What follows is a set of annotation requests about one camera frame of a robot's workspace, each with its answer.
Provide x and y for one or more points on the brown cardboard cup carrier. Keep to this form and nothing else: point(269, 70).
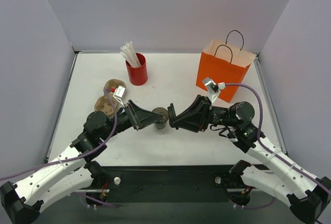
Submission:
point(107, 103)

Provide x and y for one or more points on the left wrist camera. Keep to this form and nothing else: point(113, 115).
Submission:
point(118, 92)

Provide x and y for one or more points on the orange paper bag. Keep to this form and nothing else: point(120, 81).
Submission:
point(224, 62)

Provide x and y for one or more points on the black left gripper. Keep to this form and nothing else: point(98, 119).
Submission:
point(133, 115)

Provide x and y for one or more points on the white wrapped straws bundle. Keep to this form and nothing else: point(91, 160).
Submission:
point(129, 54)

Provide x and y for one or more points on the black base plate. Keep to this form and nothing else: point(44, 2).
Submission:
point(167, 184)

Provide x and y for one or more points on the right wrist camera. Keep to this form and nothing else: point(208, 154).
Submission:
point(213, 89)

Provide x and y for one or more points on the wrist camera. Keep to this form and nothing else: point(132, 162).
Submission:
point(118, 92)
point(213, 89)

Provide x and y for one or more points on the black coffee cup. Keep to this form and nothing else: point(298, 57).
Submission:
point(161, 124)

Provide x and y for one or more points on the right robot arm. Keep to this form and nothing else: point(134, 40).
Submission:
point(305, 194)

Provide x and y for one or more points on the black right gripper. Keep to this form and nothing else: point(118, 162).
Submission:
point(206, 115)

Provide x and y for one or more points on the red cylindrical holder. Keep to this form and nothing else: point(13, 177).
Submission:
point(138, 76)

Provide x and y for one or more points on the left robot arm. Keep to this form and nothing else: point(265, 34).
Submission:
point(75, 168)

